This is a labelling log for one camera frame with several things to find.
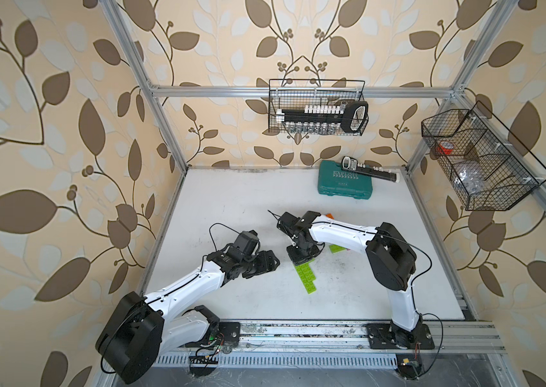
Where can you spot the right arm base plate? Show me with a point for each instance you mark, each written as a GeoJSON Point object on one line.
{"type": "Point", "coordinates": [398, 336]}

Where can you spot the green brick lowest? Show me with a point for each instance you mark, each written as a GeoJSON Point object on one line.
{"type": "Point", "coordinates": [309, 287]}

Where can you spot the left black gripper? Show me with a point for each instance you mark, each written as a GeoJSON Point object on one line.
{"type": "Point", "coordinates": [263, 262]}

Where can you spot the red tape roll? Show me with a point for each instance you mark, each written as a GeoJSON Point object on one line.
{"type": "Point", "coordinates": [445, 148]}

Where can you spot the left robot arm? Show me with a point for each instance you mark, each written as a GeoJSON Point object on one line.
{"type": "Point", "coordinates": [141, 328]}

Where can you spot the back wire basket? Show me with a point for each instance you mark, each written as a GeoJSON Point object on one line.
{"type": "Point", "coordinates": [296, 93]}

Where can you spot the right wire basket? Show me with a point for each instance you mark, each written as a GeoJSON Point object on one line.
{"type": "Point", "coordinates": [512, 171]}

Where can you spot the socket rail in basket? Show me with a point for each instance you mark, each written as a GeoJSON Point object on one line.
{"type": "Point", "coordinates": [348, 118]}

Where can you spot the green tool case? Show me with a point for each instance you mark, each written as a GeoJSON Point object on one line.
{"type": "Point", "coordinates": [334, 181]}

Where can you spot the green brick long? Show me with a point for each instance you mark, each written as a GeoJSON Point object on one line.
{"type": "Point", "coordinates": [308, 273]}

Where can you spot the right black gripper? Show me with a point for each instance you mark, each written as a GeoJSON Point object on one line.
{"type": "Point", "coordinates": [297, 260]}

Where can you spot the wire basket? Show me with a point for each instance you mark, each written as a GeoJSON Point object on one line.
{"type": "Point", "coordinates": [512, 171]}
{"type": "Point", "coordinates": [296, 93]}

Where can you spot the aluminium front rail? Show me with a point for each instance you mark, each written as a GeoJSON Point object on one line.
{"type": "Point", "coordinates": [448, 337]}

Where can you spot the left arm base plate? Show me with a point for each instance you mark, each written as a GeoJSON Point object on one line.
{"type": "Point", "coordinates": [223, 334]}

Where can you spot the clear plastic bag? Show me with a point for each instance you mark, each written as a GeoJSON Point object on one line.
{"type": "Point", "coordinates": [468, 178]}

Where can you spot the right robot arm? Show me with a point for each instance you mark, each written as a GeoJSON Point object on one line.
{"type": "Point", "coordinates": [391, 258]}

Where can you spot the socket rail on case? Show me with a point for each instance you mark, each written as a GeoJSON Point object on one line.
{"type": "Point", "coordinates": [351, 164]}

